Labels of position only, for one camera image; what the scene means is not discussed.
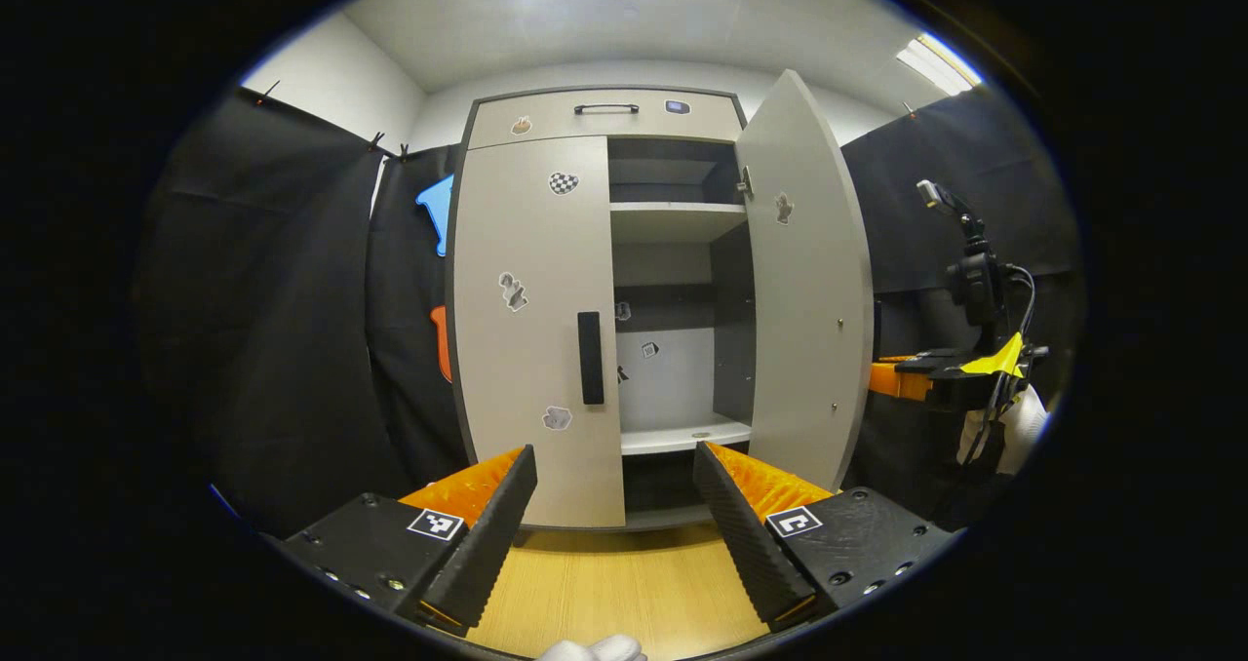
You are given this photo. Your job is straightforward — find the grey cabinet door square stickers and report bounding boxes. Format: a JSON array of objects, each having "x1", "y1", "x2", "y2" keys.
[{"x1": 735, "y1": 68, "x2": 875, "y2": 492}]

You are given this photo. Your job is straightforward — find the right hand-held gripper cable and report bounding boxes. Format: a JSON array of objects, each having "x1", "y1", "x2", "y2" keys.
[{"x1": 980, "y1": 264, "x2": 1038, "y2": 472}]

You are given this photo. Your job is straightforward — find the small ceiling light panel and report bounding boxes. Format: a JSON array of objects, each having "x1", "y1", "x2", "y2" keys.
[{"x1": 895, "y1": 33, "x2": 983, "y2": 97}]

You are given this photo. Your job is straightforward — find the grey cabinet drawer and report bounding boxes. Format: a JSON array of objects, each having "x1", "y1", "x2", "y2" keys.
[{"x1": 467, "y1": 90, "x2": 745, "y2": 149}]

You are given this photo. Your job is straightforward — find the black backdrop cloth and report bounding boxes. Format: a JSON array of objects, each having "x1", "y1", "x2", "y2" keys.
[{"x1": 136, "y1": 86, "x2": 1085, "y2": 541}]

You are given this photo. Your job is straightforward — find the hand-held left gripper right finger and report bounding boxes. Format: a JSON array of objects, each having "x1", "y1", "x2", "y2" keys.
[{"x1": 693, "y1": 441, "x2": 963, "y2": 633}]

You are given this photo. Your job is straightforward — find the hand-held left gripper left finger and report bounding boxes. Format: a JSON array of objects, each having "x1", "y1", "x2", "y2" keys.
[{"x1": 281, "y1": 445, "x2": 539, "y2": 631}]

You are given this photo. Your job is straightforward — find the grey cabinet door checkered sticker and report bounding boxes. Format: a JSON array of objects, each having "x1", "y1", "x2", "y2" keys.
[{"x1": 452, "y1": 136, "x2": 626, "y2": 529}]

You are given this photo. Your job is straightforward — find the grey double-door shoe cabinet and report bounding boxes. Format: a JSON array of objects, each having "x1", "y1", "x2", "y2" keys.
[{"x1": 446, "y1": 86, "x2": 757, "y2": 533}]

